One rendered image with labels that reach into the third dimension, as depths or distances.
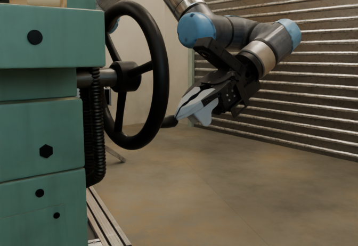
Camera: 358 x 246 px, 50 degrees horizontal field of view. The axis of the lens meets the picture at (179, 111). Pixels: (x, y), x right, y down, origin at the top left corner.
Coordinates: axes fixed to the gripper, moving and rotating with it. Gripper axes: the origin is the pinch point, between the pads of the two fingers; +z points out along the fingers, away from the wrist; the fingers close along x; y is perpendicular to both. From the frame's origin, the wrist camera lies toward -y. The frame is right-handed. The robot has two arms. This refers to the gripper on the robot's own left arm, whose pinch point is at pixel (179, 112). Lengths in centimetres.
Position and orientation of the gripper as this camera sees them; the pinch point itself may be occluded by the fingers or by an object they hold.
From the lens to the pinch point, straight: 72.0
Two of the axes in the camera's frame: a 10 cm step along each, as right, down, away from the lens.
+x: -5.9, -1.2, 8.0
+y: 4.0, 8.1, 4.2
